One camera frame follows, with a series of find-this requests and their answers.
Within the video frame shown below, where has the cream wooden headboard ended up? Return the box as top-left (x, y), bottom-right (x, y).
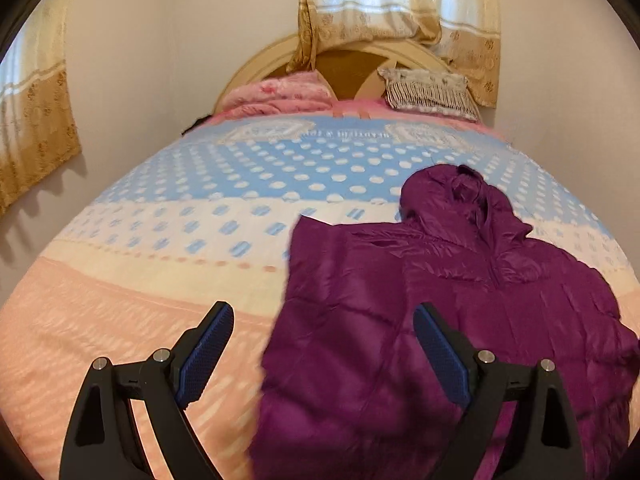
top-left (213, 34), bottom-right (463, 113)

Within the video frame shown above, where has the beige floral window curtain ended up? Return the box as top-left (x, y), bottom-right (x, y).
top-left (286, 0), bottom-right (502, 109)

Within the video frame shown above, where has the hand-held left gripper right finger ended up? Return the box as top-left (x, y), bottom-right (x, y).
top-left (413, 302), bottom-right (587, 480)

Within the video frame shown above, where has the striped grey pillow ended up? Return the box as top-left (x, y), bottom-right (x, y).
top-left (378, 66), bottom-right (482, 122)

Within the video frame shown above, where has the purple puffer jacket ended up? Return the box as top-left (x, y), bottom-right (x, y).
top-left (248, 164), bottom-right (640, 480)

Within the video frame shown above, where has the dotted blue and peach bedspread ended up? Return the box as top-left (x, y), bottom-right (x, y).
top-left (0, 110), bottom-right (640, 480)

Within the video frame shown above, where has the folded pink floral quilt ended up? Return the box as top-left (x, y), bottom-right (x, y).
top-left (216, 71), bottom-right (337, 117)

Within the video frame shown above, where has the beige floral side curtain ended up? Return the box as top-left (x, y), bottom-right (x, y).
top-left (0, 0), bottom-right (83, 217)

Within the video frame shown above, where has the pink bed sheet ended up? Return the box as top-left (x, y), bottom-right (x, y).
top-left (210, 98), bottom-right (506, 136)

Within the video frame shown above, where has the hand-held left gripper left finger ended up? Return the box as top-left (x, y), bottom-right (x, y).
top-left (59, 301), bottom-right (236, 480)

